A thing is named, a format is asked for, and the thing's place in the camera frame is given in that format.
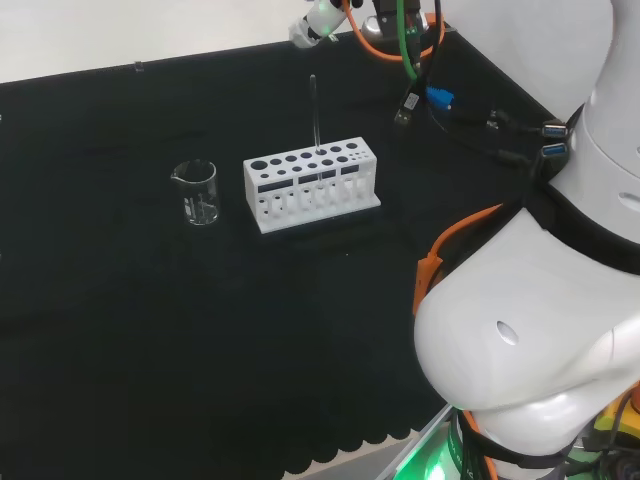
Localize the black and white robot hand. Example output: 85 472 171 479
287 0 364 49

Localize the clear glass rod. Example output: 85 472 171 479
309 73 327 189

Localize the white test tube rack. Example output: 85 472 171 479
242 136 383 235

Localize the blue connector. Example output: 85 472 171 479
424 85 457 112

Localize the clear glass beaker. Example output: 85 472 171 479
170 159 222 227

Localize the black bench cloth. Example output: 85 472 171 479
0 27 576 480

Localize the yellow stop button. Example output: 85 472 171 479
592 382 640 444

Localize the orange cable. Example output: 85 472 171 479
343 7 447 63
412 202 506 317

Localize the green cable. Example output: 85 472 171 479
396 0 422 80

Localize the black cable with grey plug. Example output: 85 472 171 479
392 0 447 139

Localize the black usb cable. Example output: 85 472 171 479
485 107 572 140
494 142 572 172

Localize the aluminium bench edge rail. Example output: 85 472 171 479
378 403 464 480

